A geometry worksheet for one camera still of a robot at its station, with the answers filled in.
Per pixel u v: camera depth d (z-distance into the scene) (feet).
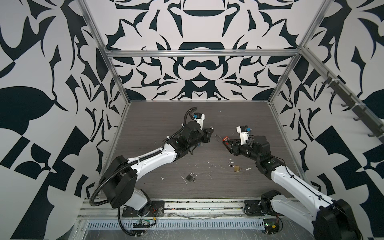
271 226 2.34
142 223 2.23
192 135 1.98
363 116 1.81
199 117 2.33
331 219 1.30
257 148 2.09
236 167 2.85
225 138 3.23
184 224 2.34
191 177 2.74
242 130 2.37
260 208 2.40
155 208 2.40
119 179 1.41
